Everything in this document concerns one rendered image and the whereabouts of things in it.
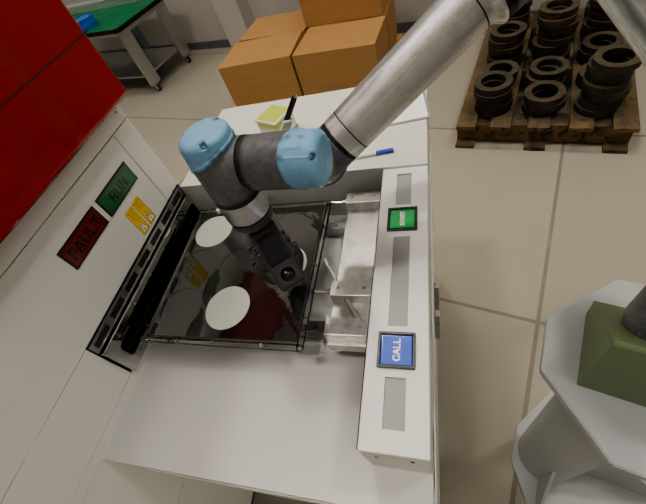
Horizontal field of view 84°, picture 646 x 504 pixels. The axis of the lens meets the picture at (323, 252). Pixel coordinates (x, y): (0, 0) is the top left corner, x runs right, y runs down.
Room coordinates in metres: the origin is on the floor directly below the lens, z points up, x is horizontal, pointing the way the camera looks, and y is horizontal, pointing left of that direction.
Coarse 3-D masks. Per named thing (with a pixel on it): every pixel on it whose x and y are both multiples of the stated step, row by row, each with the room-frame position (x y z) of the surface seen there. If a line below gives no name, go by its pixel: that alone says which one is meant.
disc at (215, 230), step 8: (208, 224) 0.74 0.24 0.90; (216, 224) 0.73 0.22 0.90; (224, 224) 0.71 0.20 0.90; (200, 232) 0.72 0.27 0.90; (208, 232) 0.71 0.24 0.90; (216, 232) 0.70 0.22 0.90; (224, 232) 0.68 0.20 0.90; (200, 240) 0.69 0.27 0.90; (208, 240) 0.68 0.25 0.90; (216, 240) 0.67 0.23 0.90
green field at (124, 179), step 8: (120, 176) 0.74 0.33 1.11; (128, 176) 0.75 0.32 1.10; (112, 184) 0.71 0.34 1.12; (120, 184) 0.73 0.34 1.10; (128, 184) 0.74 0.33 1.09; (104, 192) 0.69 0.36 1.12; (112, 192) 0.70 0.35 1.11; (120, 192) 0.71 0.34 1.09; (104, 200) 0.68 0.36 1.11; (112, 200) 0.69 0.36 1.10; (120, 200) 0.70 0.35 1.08; (112, 208) 0.68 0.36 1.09
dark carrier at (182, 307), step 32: (288, 224) 0.62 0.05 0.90; (320, 224) 0.58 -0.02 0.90; (192, 256) 0.65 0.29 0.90; (224, 256) 0.61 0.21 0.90; (192, 288) 0.56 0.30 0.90; (224, 288) 0.52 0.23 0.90; (256, 288) 0.48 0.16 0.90; (160, 320) 0.51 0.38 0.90; (192, 320) 0.47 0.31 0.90; (256, 320) 0.41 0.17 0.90; (288, 320) 0.38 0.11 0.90
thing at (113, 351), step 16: (176, 208) 0.80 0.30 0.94; (192, 208) 0.84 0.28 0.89; (176, 224) 0.75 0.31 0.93; (192, 224) 0.80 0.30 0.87; (160, 240) 0.70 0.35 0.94; (160, 256) 0.66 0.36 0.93; (176, 256) 0.71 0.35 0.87; (144, 272) 0.62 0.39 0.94; (144, 288) 0.59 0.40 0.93; (160, 288) 0.62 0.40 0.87; (128, 304) 0.55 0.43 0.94; (128, 320) 0.52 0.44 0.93; (144, 320) 0.55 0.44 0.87; (112, 336) 0.48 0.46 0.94; (112, 352) 0.46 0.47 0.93; (128, 368) 0.45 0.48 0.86
